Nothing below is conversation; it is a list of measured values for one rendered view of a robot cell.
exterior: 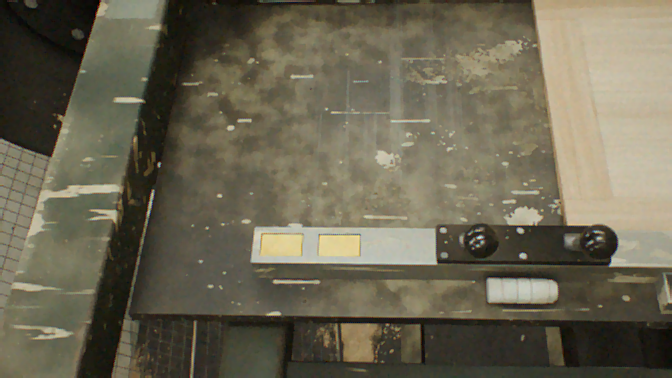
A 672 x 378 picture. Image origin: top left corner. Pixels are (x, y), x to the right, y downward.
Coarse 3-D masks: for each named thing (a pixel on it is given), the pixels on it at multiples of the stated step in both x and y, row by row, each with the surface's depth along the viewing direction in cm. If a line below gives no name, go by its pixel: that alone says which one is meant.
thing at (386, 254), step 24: (312, 240) 92; (384, 240) 92; (408, 240) 91; (432, 240) 91; (624, 240) 90; (648, 240) 90; (264, 264) 91; (288, 264) 91; (312, 264) 90; (336, 264) 90; (360, 264) 90; (384, 264) 90; (408, 264) 90; (432, 264) 89; (624, 264) 88; (648, 264) 88
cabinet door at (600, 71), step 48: (576, 0) 116; (624, 0) 116; (576, 48) 111; (624, 48) 111; (576, 96) 106; (624, 96) 106; (576, 144) 101; (624, 144) 101; (576, 192) 97; (624, 192) 97
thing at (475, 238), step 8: (480, 224) 79; (488, 224) 79; (472, 232) 78; (480, 232) 78; (488, 232) 78; (496, 232) 78; (464, 240) 79; (472, 240) 78; (480, 240) 78; (488, 240) 78; (496, 240) 78; (464, 248) 89; (472, 248) 78; (480, 248) 78; (488, 248) 78; (496, 248) 78; (472, 256) 79; (480, 256) 78; (488, 256) 78
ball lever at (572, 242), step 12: (588, 228) 78; (600, 228) 78; (564, 240) 88; (576, 240) 86; (588, 240) 77; (600, 240) 77; (612, 240) 77; (588, 252) 78; (600, 252) 77; (612, 252) 77
